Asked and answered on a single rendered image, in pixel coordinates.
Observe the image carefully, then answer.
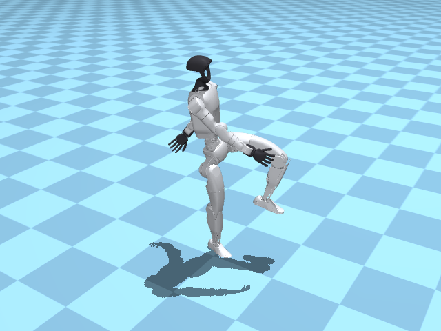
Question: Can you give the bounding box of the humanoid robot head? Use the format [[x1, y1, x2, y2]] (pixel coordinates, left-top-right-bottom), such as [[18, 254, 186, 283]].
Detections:
[[186, 55, 212, 92]]

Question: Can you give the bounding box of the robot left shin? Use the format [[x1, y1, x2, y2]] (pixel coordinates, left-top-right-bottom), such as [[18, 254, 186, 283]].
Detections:
[[263, 160, 290, 202]]

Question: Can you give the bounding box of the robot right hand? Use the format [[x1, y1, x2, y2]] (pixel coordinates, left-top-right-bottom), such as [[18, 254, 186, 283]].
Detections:
[[243, 144, 275, 167]]

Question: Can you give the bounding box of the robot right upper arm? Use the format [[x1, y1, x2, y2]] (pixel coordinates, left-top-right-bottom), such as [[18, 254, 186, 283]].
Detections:
[[188, 96, 227, 136]]

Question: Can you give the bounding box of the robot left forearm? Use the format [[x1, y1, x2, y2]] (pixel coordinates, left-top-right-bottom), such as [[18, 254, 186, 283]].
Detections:
[[184, 120, 194, 135]]

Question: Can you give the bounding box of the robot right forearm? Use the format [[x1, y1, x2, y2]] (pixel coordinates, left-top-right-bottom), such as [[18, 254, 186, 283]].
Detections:
[[215, 126, 253, 155]]

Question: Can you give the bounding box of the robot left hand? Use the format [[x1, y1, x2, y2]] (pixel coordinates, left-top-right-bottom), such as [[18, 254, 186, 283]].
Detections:
[[168, 127, 194, 153]]

